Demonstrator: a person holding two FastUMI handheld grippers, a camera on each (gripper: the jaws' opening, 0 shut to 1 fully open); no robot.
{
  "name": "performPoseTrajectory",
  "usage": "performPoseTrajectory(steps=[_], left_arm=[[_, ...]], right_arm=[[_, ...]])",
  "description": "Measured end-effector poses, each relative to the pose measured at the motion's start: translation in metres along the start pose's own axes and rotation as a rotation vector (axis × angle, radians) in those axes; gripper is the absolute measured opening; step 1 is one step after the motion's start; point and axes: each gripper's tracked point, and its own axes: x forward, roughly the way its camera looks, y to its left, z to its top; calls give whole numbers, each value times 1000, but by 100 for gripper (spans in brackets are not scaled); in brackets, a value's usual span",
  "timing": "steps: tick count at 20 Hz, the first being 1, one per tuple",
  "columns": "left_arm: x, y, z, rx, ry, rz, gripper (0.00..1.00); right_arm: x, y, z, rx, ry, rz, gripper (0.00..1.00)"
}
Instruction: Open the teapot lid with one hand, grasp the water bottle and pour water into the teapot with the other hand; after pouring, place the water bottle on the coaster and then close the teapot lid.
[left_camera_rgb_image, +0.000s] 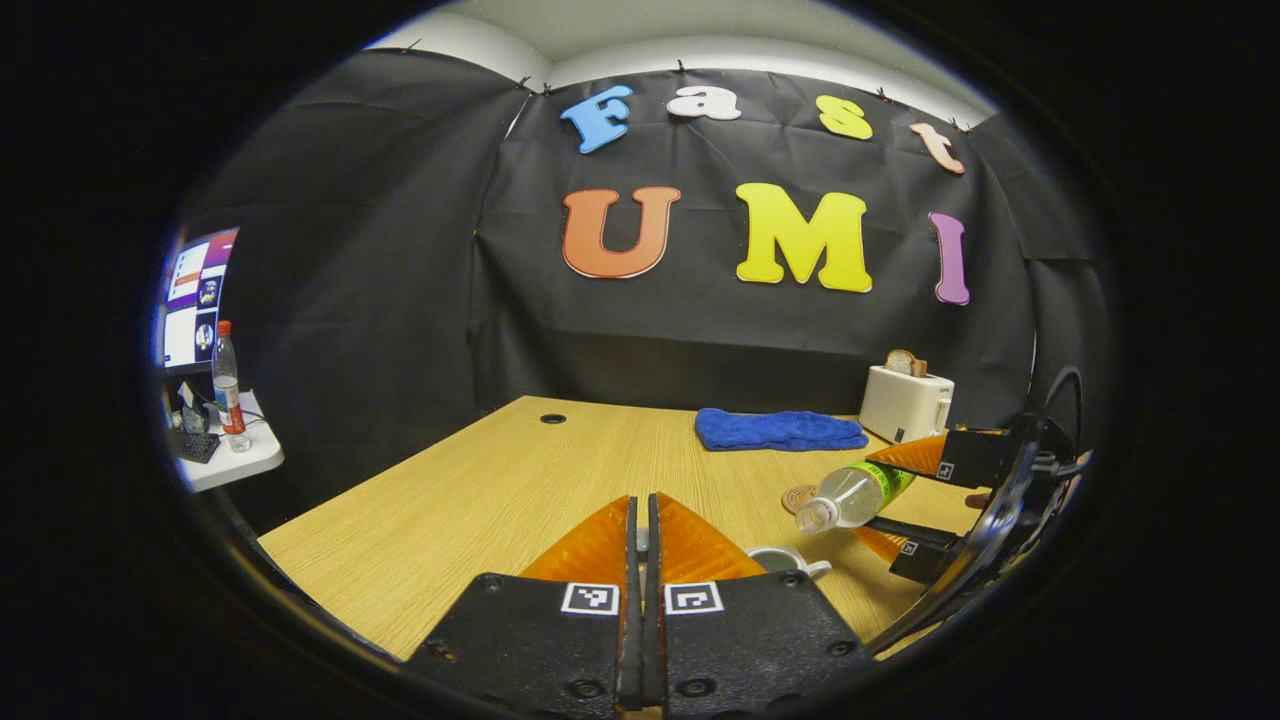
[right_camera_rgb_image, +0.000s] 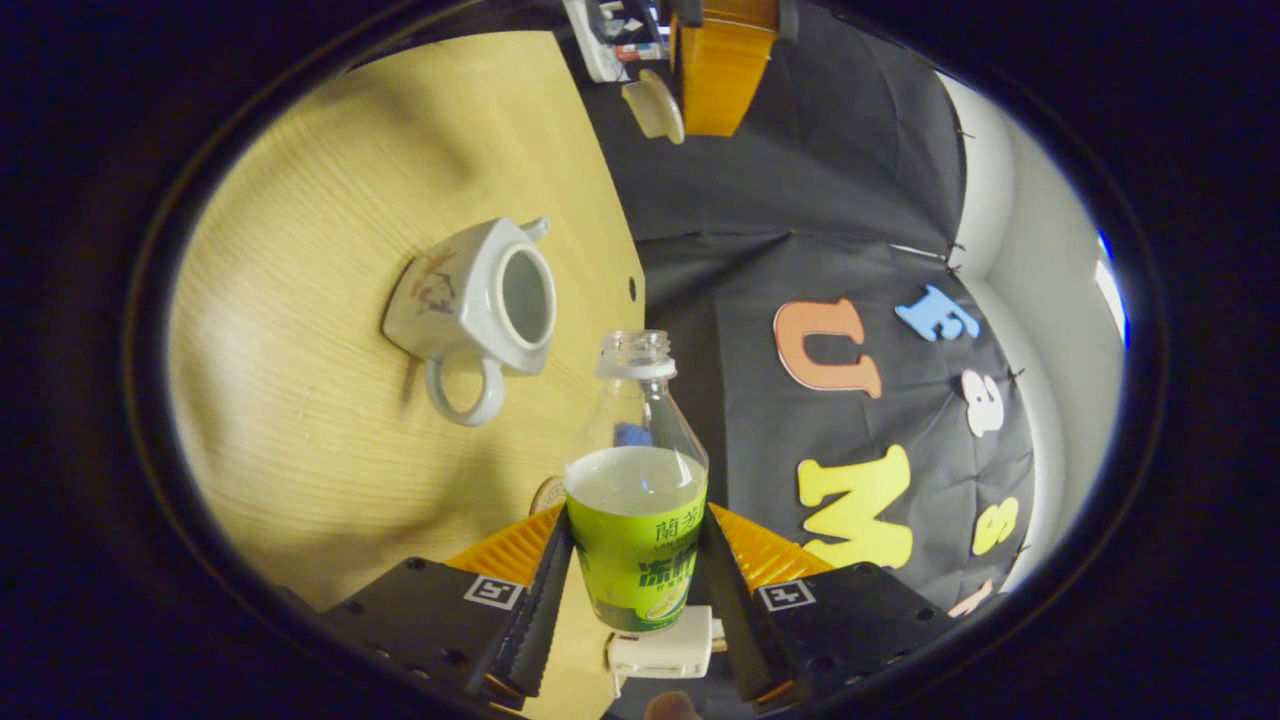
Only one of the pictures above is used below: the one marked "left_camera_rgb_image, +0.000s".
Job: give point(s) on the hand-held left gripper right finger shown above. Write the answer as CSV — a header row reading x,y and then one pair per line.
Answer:
x,y
656,640

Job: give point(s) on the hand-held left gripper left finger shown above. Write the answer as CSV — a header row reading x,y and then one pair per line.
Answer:
x,y
630,640

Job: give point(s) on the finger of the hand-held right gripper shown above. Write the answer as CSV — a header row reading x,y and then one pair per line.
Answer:
x,y
920,560
975,458

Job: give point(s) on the green label water bottle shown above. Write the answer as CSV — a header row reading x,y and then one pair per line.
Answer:
x,y
850,495

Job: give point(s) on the round brown coaster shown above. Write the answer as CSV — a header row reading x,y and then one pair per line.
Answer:
x,y
795,497

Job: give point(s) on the red label plastic bottle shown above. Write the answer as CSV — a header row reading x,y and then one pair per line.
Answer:
x,y
228,400

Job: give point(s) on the white toaster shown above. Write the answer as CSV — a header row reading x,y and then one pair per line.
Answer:
x,y
900,405

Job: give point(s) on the pale bread slice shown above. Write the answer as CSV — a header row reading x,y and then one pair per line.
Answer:
x,y
899,362

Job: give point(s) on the blue towel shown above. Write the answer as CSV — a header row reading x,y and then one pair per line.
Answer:
x,y
780,430

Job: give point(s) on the white side table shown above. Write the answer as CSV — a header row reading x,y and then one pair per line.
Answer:
x,y
250,455

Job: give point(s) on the black backdrop cloth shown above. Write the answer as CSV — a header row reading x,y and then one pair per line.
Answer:
x,y
400,250

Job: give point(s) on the black keyboard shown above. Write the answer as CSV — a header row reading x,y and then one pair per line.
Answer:
x,y
195,446

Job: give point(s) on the computer monitor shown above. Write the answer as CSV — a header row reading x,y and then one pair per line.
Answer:
x,y
195,300

